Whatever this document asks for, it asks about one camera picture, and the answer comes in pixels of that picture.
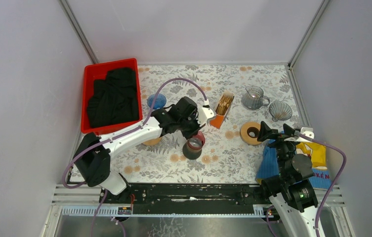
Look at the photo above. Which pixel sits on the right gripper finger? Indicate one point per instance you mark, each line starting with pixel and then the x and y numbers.
pixel 266 133
pixel 290 132

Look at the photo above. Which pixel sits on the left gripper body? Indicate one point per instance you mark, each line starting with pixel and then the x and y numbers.
pixel 191 123

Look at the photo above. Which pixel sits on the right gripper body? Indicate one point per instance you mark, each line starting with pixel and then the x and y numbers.
pixel 284 149

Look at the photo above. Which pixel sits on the red-rimmed glass carafe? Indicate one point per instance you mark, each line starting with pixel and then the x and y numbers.
pixel 192 149

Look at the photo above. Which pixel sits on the blue glass dripper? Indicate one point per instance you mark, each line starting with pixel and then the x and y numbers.
pixel 156 101

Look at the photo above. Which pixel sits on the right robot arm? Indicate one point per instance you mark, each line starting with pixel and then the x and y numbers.
pixel 290 191

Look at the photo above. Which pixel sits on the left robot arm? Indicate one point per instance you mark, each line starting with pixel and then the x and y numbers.
pixel 93 155

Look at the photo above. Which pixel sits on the grey ribbed glass dripper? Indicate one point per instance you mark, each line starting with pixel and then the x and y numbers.
pixel 280 111

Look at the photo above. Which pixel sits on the orange coffee filter box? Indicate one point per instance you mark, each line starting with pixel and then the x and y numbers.
pixel 222 108

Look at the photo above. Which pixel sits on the blue cloth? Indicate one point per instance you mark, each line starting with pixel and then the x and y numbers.
pixel 269 166

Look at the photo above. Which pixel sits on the floral table mat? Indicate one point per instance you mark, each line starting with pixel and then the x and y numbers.
pixel 225 157

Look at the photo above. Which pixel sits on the grey glass pitcher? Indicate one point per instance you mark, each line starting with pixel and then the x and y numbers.
pixel 253 98

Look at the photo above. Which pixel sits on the yellow blue snack bag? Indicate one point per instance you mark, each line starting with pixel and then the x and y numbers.
pixel 317 153

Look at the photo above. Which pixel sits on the black cloth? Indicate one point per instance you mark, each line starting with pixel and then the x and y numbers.
pixel 114 99

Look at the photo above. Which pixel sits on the red plastic bin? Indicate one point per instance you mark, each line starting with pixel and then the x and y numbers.
pixel 99 71

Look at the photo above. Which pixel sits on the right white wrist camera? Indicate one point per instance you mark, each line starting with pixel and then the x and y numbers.
pixel 305 134

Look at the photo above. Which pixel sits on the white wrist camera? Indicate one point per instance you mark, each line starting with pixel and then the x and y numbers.
pixel 205 113
pixel 305 134

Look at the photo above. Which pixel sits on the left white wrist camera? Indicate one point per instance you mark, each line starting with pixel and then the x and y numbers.
pixel 205 113

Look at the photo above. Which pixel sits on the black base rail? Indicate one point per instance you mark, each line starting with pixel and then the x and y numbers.
pixel 189 199

